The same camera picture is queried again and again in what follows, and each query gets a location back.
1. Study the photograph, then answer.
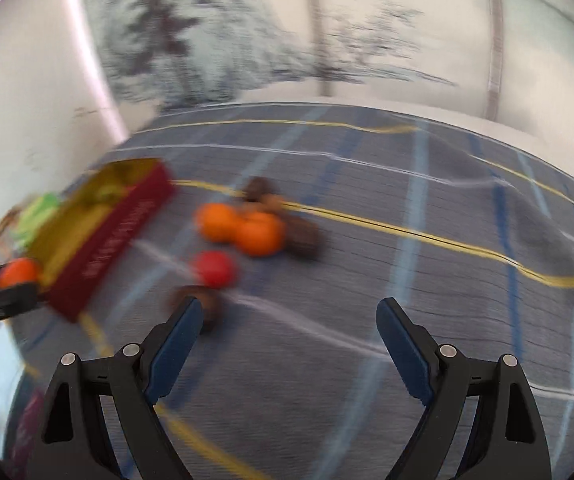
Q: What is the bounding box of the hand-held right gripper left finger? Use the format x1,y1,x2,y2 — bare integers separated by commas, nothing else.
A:
26,296,205,480

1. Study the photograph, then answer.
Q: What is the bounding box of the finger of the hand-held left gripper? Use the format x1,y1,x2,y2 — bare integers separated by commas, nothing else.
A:
0,282,40,321

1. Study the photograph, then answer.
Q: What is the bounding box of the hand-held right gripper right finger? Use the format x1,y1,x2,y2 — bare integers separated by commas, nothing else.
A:
376,297,553,480

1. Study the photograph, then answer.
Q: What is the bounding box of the orange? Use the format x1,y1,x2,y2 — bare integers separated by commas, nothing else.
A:
196,203,243,243
234,212,287,257
0,258,42,291

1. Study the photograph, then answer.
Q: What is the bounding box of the dark brown passion fruit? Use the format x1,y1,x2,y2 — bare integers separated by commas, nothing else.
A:
284,217,320,261
169,285,223,333
243,177,278,203

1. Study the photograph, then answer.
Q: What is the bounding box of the red tomato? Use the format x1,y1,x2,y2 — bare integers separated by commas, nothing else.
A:
192,251,239,290

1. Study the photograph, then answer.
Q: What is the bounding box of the red and gold tin box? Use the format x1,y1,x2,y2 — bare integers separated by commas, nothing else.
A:
29,157,175,323

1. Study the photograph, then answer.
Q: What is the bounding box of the green tissue packet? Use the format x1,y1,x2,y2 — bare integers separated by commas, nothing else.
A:
14,192,62,251

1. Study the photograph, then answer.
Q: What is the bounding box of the grey plaid blanket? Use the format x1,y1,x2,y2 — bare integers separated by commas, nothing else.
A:
4,102,574,480

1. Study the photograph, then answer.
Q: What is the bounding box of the landscape wall mural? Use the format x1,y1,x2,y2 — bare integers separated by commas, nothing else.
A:
79,0,574,126

